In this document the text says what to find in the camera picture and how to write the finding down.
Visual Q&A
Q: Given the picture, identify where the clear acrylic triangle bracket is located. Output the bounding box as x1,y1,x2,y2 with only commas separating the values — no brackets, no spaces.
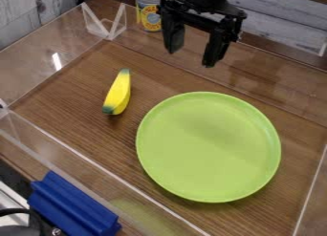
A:
81,3,127,41

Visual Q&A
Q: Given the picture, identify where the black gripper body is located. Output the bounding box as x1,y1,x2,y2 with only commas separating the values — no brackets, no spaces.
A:
160,0,247,42

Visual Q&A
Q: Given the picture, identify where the yellow labelled tin can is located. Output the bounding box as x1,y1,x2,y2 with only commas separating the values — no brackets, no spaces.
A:
135,0,161,32

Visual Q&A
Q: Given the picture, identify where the blue plastic clamp block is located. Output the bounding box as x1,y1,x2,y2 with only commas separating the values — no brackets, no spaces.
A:
28,171,121,236

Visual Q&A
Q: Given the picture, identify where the green round plate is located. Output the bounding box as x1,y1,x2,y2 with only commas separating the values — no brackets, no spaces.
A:
135,92,281,203

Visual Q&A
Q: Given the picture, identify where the yellow toy banana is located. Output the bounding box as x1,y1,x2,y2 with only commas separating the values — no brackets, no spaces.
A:
103,69,132,115

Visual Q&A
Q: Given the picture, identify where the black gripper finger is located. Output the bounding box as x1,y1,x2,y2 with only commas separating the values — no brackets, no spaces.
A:
161,8,185,54
201,28,231,68

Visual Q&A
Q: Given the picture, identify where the clear acrylic front wall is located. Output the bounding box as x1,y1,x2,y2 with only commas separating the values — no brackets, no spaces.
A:
0,99,211,236

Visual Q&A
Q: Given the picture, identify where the black cable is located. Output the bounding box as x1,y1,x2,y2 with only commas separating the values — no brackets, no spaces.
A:
0,207,30,218

